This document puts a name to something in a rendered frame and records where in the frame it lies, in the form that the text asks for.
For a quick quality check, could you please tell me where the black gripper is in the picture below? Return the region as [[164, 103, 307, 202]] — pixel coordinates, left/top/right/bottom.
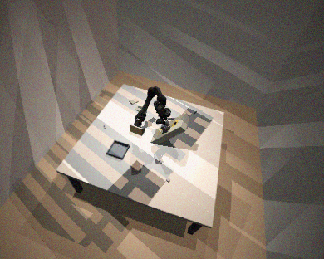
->
[[156, 111, 168, 125]]

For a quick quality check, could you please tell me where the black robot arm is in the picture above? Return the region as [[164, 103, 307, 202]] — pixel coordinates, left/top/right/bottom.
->
[[133, 86, 171, 127]]

